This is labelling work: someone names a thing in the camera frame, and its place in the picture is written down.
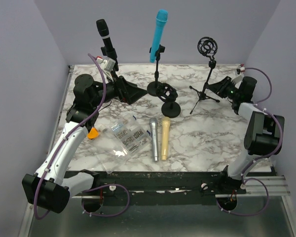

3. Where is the black round-base mic stand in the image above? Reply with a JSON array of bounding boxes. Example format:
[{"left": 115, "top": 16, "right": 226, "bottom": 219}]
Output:
[{"left": 101, "top": 46, "right": 119, "bottom": 76}]

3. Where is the orange plastic piece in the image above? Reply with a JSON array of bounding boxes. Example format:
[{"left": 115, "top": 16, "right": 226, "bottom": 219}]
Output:
[{"left": 87, "top": 127, "right": 99, "bottom": 140}]

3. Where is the black round-base stand with clip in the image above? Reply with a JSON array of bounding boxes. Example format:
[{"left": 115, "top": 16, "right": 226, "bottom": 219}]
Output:
[{"left": 147, "top": 45, "right": 165, "bottom": 97}]

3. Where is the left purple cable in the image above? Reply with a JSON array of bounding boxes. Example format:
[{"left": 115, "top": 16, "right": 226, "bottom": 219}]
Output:
[{"left": 33, "top": 53, "right": 107, "bottom": 220}]

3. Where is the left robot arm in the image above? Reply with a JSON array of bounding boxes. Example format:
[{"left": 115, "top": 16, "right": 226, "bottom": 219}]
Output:
[{"left": 22, "top": 74, "right": 147, "bottom": 213}]

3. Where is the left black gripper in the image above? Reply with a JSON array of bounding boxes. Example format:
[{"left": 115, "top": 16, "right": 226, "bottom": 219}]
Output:
[{"left": 91, "top": 70, "right": 148, "bottom": 108}]

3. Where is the clear plastic screw box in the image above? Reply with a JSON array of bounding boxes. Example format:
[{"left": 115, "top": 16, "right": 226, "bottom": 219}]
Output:
[{"left": 92, "top": 114, "right": 151, "bottom": 174}]

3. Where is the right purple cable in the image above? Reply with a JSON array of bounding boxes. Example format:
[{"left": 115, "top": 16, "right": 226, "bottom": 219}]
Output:
[{"left": 216, "top": 67, "right": 284, "bottom": 217}]

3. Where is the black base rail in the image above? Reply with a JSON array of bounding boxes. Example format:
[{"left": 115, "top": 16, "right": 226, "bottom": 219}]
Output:
[{"left": 78, "top": 171, "right": 245, "bottom": 206}]

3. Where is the black tripod shock-mount stand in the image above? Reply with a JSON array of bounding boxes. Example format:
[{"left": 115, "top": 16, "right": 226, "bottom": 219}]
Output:
[{"left": 189, "top": 37, "right": 220, "bottom": 115}]

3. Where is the purple cable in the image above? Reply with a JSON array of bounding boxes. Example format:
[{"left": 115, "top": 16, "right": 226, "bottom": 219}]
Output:
[
  {"left": 216, "top": 67, "right": 284, "bottom": 217},
  {"left": 33, "top": 53, "right": 107, "bottom": 220}
]

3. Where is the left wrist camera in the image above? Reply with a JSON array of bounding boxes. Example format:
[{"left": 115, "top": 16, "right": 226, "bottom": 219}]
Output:
[{"left": 96, "top": 56, "right": 115, "bottom": 82}]

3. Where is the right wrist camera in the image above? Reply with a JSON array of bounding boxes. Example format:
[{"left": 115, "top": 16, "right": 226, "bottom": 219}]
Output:
[{"left": 232, "top": 67, "right": 245, "bottom": 85}]

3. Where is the black microphone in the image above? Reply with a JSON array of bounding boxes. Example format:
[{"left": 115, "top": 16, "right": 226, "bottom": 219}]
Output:
[{"left": 96, "top": 19, "right": 119, "bottom": 72}]

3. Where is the black shock-mount mic stand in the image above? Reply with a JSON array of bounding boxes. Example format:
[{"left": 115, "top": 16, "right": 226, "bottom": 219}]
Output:
[{"left": 156, "top": 83, "right": 181, "bottom": 118}]

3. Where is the cream microphone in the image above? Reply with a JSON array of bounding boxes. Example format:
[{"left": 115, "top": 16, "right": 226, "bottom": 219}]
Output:
[{"left": 161, "top": 117, "right": 171, "bottom": 160}]

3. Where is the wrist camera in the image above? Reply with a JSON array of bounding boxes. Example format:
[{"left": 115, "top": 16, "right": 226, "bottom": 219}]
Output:
[
  {"left": 232, "top": 67, "right": 245, "bottom": 85},
  {"left": 96, "top": 56, "right": 115, "bottom": 82}
]

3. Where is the silver microphone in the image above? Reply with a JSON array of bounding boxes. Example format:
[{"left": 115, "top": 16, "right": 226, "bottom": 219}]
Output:
[{"left": 149, "top": 118, "right": 159, "bottom": 162}]

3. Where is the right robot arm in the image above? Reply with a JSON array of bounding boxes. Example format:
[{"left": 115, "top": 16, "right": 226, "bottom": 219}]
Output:
[{"left": 208, "top": 77, "right": 285, "bottom": 194}]

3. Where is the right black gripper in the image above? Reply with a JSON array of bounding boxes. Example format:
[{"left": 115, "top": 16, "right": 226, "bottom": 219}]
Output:
[{"left": 206, "top": 77, "right": 240, "bottom": 100}]

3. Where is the blue microphone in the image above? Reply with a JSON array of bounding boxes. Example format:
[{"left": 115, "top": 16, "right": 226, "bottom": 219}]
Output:
[{"left": 149, "top": 9, "right": 168, "bottom": 63}]

